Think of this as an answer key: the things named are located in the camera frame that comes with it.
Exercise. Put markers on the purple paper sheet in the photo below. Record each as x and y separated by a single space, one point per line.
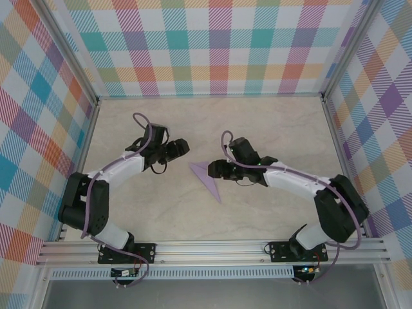
209 183

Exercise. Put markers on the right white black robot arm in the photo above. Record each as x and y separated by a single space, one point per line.
338 212

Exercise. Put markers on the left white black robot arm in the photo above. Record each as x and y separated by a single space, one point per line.
96 206

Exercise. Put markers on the grey metal shelf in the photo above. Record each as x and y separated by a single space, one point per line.
209 296

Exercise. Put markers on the thin table end rail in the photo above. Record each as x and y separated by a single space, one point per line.
209 95

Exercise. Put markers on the aluminium table side rail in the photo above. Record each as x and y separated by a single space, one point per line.
85 145
336 141

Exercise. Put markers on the long aluminium mounting rail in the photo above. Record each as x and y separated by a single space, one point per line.
209 254

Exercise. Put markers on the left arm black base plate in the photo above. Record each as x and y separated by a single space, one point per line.
145 252

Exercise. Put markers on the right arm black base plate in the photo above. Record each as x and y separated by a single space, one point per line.
280 252

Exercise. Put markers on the aluminium frame post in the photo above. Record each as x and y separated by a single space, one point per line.
351 51
69 54

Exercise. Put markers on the aluminium frame leg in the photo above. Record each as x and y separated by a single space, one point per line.
38 289
381 289

